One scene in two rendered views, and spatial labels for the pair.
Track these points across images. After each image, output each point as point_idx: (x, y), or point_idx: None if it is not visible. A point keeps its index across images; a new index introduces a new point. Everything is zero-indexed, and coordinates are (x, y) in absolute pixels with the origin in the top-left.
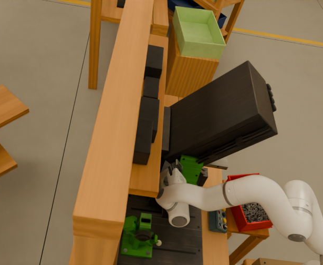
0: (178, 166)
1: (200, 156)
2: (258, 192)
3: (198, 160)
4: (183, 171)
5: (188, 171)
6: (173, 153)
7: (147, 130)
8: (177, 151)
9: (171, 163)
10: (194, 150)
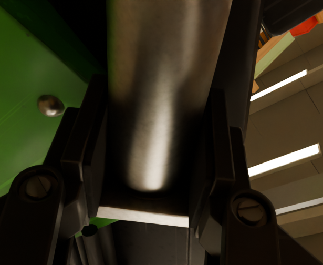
0: (179, 226)
1: (112, 240)
2: None
3: (97, 254)
4: (20, 103)
5: None
6: (249, 102)
7: None
8: (245, 140)
9: (240, 128)
10: (184, 240)
